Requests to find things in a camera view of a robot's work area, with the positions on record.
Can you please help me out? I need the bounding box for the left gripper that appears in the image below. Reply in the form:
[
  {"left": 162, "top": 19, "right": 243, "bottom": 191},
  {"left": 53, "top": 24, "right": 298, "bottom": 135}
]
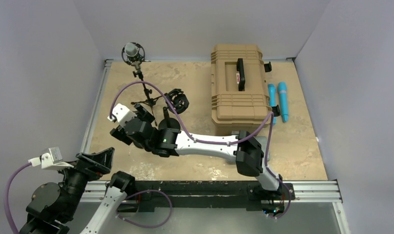
[{"left": 53, "top": 146, "right": 113, "bottom": 218}]

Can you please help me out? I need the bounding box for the round base shock mount stand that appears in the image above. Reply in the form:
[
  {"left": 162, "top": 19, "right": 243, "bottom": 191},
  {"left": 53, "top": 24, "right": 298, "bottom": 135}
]
[{"left": 158, "top": 89, "right": 189, "bottom": 130}]

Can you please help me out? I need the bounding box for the tan tool case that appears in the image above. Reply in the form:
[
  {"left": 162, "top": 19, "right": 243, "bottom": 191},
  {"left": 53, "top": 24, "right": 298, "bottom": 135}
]
[{"left": 211, "top": 44, "right": 272, "bottom": 136}]

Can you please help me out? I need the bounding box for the blue microphone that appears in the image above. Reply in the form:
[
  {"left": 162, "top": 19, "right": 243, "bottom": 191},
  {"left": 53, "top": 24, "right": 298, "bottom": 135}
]
[
  {"left": 278, "top": 82, "right": 289, "bottom": 123},
  {"left": 267, "top": 83, "right": 280, "bottom": 125}
]

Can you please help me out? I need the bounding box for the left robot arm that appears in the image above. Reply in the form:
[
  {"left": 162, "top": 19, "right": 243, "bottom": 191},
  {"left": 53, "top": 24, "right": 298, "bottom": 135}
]
[{"left": 19, "top": 147, "right": 137, "bottom": 234}]

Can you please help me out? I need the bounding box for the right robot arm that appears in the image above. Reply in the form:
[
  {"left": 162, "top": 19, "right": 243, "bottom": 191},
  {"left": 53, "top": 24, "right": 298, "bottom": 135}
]
[{"left": 108, "top": 104, "right": 295, "bottom": 200}]

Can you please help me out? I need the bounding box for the silver microphone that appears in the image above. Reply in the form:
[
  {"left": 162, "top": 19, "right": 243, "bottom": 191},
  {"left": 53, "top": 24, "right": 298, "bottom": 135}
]
[{"left": 123, "top": 42, "right": 139, "bottom": 65}]

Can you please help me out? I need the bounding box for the grey plastic box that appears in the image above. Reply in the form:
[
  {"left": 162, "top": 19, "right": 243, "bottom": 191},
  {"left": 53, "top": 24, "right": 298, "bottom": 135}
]
[{"left": 254, "top": 136, "right": 270, "bottom": 162}]

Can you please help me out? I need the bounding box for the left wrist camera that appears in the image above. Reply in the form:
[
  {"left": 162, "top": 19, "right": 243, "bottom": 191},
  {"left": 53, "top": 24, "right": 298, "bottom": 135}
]
[{"left": 28, "top": 147, "right": 74, "bottom": 171}]

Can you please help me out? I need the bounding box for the purple cable loop on frame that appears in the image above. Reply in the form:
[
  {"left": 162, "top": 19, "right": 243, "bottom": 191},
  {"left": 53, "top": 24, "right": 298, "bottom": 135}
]
[{"left": 115, "top": 189, "right": 172, "bottom": 229}]

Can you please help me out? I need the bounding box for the tripod stand with shock mount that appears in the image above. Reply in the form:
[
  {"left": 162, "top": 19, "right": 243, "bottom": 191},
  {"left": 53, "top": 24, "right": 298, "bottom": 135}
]
[{"left": 121, "top": 43, "right": 163, "bottom": 115}]

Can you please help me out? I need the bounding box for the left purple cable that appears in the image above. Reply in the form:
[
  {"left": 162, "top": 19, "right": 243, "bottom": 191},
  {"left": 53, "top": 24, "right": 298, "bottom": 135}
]
[{"left": 3, "top": 161, "right": 33, "bottom": 234}]

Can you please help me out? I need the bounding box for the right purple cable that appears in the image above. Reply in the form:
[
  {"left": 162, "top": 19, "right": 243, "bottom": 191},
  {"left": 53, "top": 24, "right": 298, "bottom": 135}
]
[{"left": 109, "top": 80, "right": 293, "bottom": 220}]

